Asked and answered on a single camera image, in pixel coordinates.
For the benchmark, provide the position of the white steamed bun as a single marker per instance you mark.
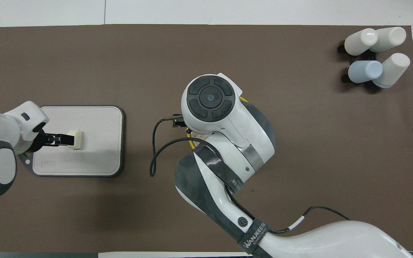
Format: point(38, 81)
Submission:
point(76, 139)

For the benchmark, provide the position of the black cup rack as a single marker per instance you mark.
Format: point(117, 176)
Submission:
point(343, 77)

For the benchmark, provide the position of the yellow rimmed plate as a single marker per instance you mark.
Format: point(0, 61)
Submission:
point(192, 142)

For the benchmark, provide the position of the light blue cup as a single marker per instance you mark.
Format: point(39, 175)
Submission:
point(364, 71)

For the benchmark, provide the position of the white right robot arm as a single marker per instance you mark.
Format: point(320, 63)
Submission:
point(235, 122)

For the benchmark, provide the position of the white cup blue base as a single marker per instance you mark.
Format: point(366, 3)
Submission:
point(393, 70)

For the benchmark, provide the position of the brown table mat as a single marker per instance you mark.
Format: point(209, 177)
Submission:
point(228, 53)

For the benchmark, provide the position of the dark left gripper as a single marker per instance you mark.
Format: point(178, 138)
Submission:
point(40, 140)

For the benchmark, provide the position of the grey cutting board dark rim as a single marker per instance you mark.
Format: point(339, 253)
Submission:
point(95, 143)

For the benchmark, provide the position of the pink steamer liner cloth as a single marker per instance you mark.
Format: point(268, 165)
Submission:
point(202, 137)

